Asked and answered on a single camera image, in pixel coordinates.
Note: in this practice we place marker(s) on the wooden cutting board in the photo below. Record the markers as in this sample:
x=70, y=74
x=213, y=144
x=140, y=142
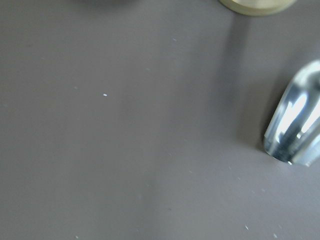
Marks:
x=257, y=8

